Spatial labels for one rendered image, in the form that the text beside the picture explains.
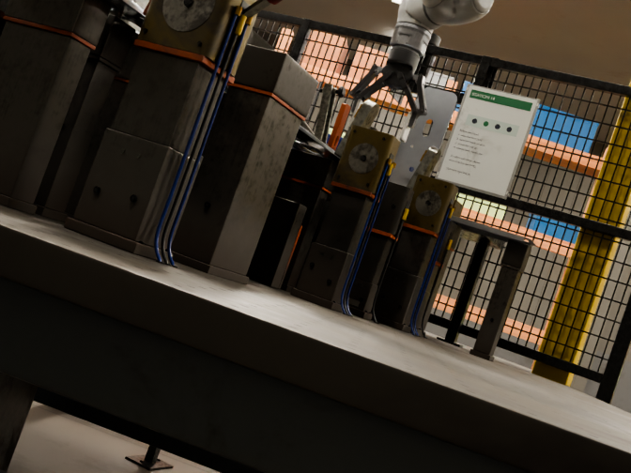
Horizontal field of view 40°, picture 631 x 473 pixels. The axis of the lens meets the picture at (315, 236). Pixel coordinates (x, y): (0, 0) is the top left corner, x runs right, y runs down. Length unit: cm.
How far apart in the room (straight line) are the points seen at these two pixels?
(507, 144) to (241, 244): 146
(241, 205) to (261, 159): 7
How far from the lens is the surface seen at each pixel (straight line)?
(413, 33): 215
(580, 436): 69
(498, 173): 260
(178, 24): 108
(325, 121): 218
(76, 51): 115
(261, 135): 125
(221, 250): 124
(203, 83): 107
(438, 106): 240
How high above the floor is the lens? 74
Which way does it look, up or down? 3 degrees up
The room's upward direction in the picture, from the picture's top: 20 degrees clockwise
